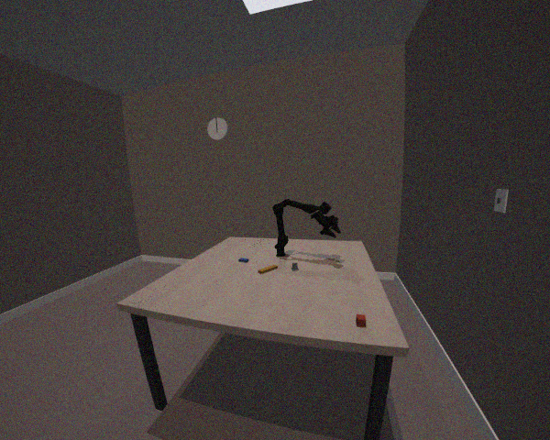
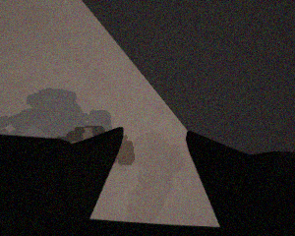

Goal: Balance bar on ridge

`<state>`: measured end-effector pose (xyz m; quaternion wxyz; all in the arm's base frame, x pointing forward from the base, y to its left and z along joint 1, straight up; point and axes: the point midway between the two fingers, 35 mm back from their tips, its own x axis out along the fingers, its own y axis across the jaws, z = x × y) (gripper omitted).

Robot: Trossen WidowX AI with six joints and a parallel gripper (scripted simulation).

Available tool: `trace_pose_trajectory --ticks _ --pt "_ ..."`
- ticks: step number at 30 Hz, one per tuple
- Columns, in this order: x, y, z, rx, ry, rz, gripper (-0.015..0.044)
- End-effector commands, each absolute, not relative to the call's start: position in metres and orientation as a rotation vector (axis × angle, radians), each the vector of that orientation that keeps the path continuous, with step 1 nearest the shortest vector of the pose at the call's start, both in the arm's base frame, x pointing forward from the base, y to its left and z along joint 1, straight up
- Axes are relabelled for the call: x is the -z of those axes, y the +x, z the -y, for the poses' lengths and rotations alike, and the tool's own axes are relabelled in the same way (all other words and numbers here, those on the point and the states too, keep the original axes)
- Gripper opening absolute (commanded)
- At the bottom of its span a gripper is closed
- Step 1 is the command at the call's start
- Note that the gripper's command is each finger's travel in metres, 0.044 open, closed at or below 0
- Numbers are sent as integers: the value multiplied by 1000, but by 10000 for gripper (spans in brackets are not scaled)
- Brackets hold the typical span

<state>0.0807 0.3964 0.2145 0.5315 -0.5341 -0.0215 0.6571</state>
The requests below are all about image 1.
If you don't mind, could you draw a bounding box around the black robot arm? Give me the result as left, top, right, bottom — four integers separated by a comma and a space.
273, 199, 332, 257

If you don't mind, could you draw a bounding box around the yellow-brown bar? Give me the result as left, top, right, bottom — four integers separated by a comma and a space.
258, 265, 278, 274

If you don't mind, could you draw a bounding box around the small red block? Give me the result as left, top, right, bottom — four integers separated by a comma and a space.
356, 314, 367, 327

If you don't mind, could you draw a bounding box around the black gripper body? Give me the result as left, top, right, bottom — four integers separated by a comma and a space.
319, 216, 338, 235

